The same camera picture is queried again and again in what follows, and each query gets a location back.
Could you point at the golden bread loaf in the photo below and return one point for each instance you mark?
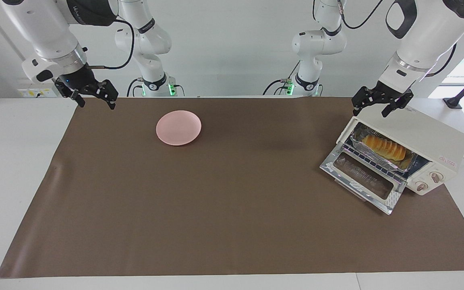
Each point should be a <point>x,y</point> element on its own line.
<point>385,147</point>

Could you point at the glass oven door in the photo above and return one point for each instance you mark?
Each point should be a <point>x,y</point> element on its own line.
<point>336,171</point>

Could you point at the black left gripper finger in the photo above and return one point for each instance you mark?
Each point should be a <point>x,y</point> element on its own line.
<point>398,102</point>
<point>361,98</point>

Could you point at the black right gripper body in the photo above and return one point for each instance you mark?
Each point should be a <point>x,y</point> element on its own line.
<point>79,79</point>

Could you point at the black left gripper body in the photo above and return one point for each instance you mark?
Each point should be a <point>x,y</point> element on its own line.
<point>385,93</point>

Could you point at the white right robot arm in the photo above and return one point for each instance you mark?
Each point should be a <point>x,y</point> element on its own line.
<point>50,36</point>

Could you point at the aluminium foil tray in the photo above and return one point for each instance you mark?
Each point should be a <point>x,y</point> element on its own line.
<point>377,158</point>

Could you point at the brown table mat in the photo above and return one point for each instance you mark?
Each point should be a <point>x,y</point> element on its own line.
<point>236,201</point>

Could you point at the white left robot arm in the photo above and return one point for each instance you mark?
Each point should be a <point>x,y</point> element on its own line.
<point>429,32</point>

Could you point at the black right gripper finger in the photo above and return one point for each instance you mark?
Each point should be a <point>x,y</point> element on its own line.
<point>78,98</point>
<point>111,93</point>

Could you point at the cream toaster oven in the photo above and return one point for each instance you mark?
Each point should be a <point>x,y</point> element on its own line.
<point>425,135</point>

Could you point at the pink round plate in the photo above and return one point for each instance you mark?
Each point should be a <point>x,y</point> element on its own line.
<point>179,128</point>

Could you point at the white wall socket box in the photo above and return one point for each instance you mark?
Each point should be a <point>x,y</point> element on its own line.
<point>34,93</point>

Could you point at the cream oven knob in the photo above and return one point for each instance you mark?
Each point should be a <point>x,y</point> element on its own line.
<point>436,177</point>
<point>422,186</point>

